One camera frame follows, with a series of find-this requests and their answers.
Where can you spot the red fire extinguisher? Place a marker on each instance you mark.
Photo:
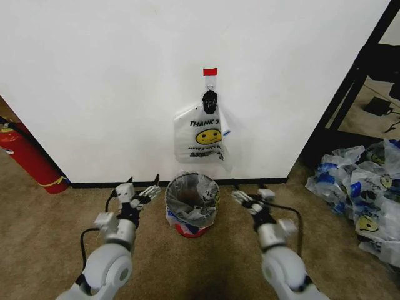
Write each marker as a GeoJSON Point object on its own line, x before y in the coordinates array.
{"type": "Point", "coordinates": [34, 159]}

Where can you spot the black power adapter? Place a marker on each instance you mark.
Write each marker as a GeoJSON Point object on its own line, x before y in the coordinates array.
{"type": "Point", "coordinates": [377, 106]}

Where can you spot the red trash bin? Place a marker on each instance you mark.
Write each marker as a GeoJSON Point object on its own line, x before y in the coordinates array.
{"type": "Point", "coordinates": [193, 233]}

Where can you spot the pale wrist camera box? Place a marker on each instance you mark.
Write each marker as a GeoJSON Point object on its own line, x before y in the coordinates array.
{"type": "Point", "coordinates": [266, 193]}
{"type": "Point", "coordinates": [125, 193]}

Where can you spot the black metal shelf frame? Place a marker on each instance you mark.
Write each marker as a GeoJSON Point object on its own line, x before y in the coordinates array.
{"type": "Point", "coordinates": [343, 93]}

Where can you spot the red tape strip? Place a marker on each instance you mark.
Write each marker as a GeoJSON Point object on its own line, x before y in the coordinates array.
{"type": "Point", "coordinates": [210, 72]}

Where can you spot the clear wall hook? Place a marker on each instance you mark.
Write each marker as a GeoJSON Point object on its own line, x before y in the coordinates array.
{"type": "Point", "coordinates": [210, 82]}

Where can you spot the clear bin liner bag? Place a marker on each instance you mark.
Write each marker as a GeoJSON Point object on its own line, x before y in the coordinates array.
{"type": "Point", "coordinates": [206, 193]}

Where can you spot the smiley thank you plastic bag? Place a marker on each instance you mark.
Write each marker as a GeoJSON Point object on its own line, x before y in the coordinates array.
{"type": "Point", "coordinates": [200, 140]}

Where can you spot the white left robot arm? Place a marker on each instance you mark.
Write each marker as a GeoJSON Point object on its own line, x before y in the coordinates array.
{"type": "Point", "coordinates": [106, 265]}

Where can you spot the crumpled smiley plastic bag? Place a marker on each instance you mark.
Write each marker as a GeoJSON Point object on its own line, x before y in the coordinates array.
{"type": "Point", "coordinates": [372, 200]}
{"type": "Point", "coordinates": [382, 154]}

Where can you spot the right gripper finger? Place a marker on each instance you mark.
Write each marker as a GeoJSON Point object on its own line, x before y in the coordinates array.
{"type": "Point", "coordinates": [243, 200]}
{"type": "Point", "coordinates": [263, 187]}

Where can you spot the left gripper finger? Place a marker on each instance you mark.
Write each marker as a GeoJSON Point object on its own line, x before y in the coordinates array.
{"type": "Point", "coordinates": [149, 193]}
{"type": "Point", "coordinates": [128, 181]}

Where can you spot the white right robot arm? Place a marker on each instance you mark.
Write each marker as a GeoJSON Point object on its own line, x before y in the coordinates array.
{"type": "Point", "coordinates": [282, 265]}

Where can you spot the crumpled blue print plastic bag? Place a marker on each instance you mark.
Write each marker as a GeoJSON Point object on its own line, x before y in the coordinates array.
{"type": "Point", "coordinates": [334, 178]}

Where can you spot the crumpled clear plastic bag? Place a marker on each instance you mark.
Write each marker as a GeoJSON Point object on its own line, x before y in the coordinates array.
{"type": "Point", "coordinates": [382, 250]}

